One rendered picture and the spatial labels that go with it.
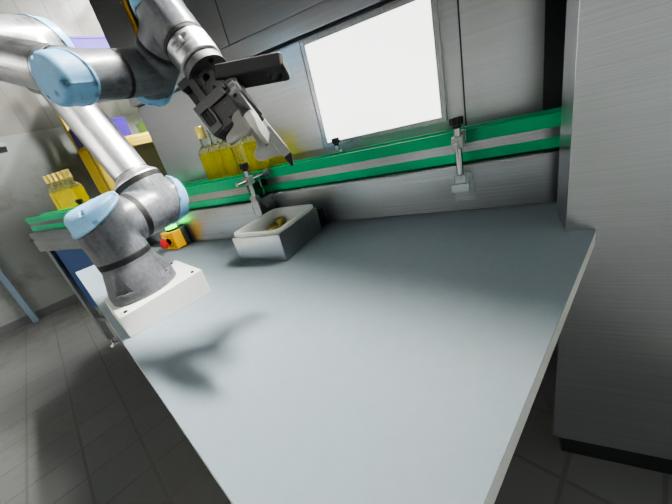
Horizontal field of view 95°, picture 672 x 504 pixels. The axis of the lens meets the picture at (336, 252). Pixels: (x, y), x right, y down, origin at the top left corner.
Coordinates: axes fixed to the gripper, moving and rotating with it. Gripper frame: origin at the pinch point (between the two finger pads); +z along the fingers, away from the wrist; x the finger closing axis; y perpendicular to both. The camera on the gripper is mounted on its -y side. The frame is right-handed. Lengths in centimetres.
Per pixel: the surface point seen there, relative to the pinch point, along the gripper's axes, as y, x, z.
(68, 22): 105, -227, -306
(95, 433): 158, -75, 18
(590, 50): -50, -6, 17
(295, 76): -15, -58, -39
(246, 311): 27.6, -10.4, 16.6
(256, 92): -1, -64, -47
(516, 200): -38, -34, 36
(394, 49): -41, -46, -19
